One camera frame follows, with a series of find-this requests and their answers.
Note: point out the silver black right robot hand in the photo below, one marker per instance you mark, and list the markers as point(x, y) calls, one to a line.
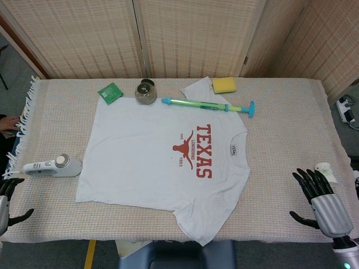
point(331, 213)

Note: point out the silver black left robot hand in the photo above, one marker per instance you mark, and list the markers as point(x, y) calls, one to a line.
point(4, 207)

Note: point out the bystander bare hand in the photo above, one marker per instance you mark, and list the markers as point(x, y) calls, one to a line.
point(9, 123)

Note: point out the white handheld steamer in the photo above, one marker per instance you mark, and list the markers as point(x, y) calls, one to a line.
point(67, 168)

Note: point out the white Texas Longhorns T-shirt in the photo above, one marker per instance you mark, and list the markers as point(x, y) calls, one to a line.
point(134, 168)

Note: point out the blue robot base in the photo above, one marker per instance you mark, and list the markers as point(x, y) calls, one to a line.
point(179, 256)

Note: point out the black case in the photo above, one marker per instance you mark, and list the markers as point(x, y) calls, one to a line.
point(5, 151)

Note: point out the white paper cup green print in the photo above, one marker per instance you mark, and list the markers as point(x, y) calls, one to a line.
point(327, 170)

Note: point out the beige woven fringed tablecloth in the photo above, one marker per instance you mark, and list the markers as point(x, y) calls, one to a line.
point(280, 140)

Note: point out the yellow floor tape strip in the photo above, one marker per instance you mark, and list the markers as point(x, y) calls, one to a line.
point(90, 255)

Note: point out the white power strip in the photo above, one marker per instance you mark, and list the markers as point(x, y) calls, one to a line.
point(346, 110)

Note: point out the green foil packet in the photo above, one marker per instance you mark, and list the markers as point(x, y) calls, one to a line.
point(110, 93)

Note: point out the woven wooden folding screen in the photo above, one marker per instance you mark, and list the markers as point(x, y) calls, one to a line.
point(84, 36)

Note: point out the round glass jar with herbs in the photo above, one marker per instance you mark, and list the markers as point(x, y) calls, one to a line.
point(145, 95)

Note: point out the yellow sponge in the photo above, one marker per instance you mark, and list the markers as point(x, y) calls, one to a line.
point(223, 85)

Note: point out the green and blue water pump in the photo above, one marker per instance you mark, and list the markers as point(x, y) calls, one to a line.
point(193, 103)

